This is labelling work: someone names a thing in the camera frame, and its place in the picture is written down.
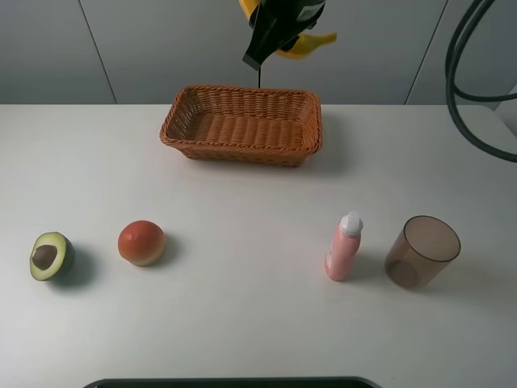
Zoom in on red orange peach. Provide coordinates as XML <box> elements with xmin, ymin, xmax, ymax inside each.
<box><xmin>117</xmin><ymin>220</ymin><xmax>166</xmax><ymax>267</ymax></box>

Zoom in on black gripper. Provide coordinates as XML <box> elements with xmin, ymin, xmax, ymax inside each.
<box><xmin>242</xmin><ymin>0</ymin><xmax>326</xmax><ymax>70</ymax></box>

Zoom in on brown translucent plastic cup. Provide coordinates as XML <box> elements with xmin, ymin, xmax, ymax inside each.
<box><xmin>385</xmin><ymin>215</ymin><xmax>461</xmax><ymax>289</ymax></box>

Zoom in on pink bottle white cap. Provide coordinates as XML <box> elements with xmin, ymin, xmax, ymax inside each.
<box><xmin>325</xmin><ymin>211</ymin><xmax>364</xmax><ymax>281</ymax></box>

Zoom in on brown wicker basket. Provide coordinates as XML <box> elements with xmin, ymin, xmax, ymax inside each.
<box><xmin>160</xmin><ymin>85</ymin><xmax>322</xmax><ymax>167</ymax></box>

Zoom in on halved avocado with pit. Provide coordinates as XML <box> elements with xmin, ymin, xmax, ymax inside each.
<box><xmin>29</xmin><ymin>231</ymin><xmax>75</xmax><ymax>281</ymax></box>

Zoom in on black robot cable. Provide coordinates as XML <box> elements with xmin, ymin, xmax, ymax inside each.
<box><xmin>444</xmin><ymin>0</ymin><xmax>517</xmax><ymax>163</ymax></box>

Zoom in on yellow banana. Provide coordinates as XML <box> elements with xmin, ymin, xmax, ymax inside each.
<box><xmin>237</xmin><ymin>0</ymin><xmax>338</xmax><ymax>61</ymax></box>

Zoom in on black tray edge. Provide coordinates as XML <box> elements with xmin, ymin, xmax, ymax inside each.
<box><xmin>86</xmin><ymin>377</ymin><xmax>379</xmax><ymax>388</ymax></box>

